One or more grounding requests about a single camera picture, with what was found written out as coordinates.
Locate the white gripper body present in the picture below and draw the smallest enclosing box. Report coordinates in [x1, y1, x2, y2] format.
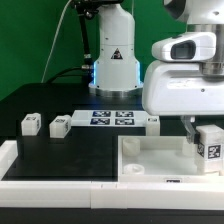
[142, 32, 224, 116]

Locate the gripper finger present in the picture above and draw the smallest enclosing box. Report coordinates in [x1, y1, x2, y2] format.
[182, 118, 200, 144]

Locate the white square tabletop part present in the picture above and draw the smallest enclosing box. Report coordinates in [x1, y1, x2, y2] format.
[118, 136, 224, 183]

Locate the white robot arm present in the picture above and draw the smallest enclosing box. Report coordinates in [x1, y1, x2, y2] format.
[89, 0, 224, 141]

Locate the white U-shaped fence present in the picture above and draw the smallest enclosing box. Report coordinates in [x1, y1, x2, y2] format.
[0, 141, 224, 210]

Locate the white marker base plate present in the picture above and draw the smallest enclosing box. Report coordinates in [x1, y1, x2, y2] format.
[71, 110, 158, 127]

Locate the black cable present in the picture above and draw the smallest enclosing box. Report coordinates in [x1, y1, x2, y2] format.
[45, 67, 93, 84]

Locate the white cable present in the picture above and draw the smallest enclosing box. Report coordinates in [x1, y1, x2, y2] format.
[40, 0, 73, 84]

